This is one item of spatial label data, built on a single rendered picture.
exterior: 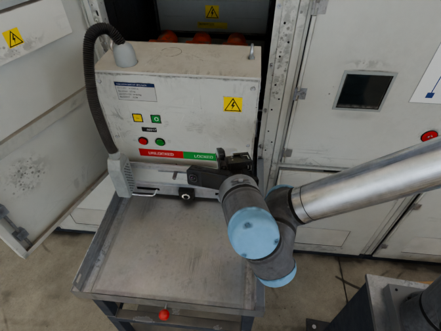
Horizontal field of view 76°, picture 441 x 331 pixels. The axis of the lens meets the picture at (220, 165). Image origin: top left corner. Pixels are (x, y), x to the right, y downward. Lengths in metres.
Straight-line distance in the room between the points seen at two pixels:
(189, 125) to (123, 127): 0.23
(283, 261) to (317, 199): 0.15
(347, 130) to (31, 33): 1.13
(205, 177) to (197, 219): 0.46
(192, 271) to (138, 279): 0.18
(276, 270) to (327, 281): 1.43
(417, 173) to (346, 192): 0.12
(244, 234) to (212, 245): 0.55
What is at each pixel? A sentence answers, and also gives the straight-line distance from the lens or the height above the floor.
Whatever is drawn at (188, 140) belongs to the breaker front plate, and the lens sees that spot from 0.97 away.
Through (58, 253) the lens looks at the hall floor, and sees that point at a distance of 2.28.
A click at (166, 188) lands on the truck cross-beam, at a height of 0.91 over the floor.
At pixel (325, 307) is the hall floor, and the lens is 1.97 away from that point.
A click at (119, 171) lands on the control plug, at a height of 1.09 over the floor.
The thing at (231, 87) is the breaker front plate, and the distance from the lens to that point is 0.83.
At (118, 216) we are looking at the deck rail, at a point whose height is 0.85.
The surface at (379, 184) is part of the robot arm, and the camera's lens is 0.60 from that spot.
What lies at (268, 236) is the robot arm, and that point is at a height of 1.32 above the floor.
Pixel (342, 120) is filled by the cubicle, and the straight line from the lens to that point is 1.24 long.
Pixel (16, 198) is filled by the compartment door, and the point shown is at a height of 1.04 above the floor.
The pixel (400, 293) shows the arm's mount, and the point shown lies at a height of 0.80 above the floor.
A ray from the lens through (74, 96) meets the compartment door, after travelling 1.15.
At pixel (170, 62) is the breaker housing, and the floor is 1.39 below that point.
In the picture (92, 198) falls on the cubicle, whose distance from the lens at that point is 1.85.
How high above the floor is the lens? 1.77
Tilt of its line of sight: 45 degrees down
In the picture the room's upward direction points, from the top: straight up
